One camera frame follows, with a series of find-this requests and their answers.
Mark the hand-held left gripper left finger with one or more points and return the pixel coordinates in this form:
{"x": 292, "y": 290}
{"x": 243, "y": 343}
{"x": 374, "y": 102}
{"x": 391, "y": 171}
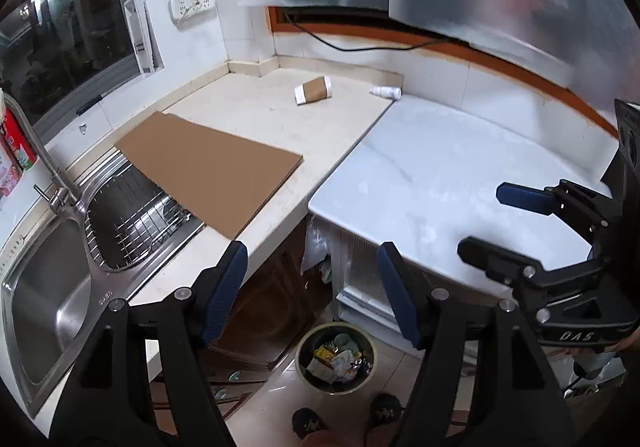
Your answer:
{"x": 227, "y": 297}

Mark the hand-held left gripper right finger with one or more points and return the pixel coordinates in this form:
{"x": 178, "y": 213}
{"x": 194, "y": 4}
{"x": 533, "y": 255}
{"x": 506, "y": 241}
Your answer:
{"x": 400, "y": 297}

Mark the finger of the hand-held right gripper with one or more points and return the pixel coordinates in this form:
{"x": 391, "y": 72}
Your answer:
{"x": 522, "y": 198}
{"x": 500, "y": 259}

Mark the round black trash bin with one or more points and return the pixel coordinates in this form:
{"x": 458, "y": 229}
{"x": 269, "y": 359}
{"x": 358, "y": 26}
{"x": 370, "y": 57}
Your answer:
{"x": 301, "y": 367}

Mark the white paper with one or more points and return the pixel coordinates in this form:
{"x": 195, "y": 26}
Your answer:
{"x": 320, "y": 369}

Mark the white appliance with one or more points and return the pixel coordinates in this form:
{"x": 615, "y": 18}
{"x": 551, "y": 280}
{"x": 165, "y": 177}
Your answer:
{"x": 365, "y": 277}

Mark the brown wooden cabinet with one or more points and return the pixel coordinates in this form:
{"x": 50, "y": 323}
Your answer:
{"x": 270, "y": 307}

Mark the clear plastic bag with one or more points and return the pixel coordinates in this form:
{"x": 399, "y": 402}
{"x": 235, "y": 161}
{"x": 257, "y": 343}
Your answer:
{"x": 315, "y": 247}

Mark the dark blue slipper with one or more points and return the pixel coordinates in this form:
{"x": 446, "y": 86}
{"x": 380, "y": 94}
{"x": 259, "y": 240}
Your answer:
{"x": 385, "y": 408}
{"x": 307, "y": 423}

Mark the brown cardboard sheet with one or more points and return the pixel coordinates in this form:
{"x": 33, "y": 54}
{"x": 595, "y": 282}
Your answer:
{"x": 210, "y": 167}

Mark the small white bottle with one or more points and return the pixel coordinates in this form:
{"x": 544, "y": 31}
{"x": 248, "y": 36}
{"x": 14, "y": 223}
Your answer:
{"x": 385, "y": 92}

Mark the stainless steel sink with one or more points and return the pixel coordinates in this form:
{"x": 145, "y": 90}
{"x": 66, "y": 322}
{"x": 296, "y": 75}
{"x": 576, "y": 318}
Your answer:
{"x": 45, "y": 302}

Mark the brown sleeved paper cup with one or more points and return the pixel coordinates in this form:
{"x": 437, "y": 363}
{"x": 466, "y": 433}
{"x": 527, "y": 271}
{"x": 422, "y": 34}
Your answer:
{"x": 315, "y": 90}

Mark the steel faucet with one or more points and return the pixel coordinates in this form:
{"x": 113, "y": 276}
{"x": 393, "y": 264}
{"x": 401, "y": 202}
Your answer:
{"x": 47, "y": 162}

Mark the pink and white packet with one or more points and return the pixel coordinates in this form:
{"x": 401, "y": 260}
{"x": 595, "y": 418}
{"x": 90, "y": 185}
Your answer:
{"x": 7, "y": 174}

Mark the red label bottle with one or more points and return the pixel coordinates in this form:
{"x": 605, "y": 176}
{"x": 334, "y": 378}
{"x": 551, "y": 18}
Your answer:
{"x": 20, "y": 137}

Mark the white power strip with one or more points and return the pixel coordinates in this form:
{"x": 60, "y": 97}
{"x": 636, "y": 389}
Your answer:
{"x": 195, "y": 7}

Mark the dark glass window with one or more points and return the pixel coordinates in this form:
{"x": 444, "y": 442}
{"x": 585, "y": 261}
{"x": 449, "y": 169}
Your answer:
{"x": 60, "y": 27}

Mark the brown wooden window frame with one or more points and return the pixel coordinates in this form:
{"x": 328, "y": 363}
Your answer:
{"x": 525, "y": 63}

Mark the white wall-mounted holder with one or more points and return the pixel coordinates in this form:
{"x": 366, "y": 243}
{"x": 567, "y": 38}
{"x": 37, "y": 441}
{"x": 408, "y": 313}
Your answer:
{"x": 142, "y": 34}

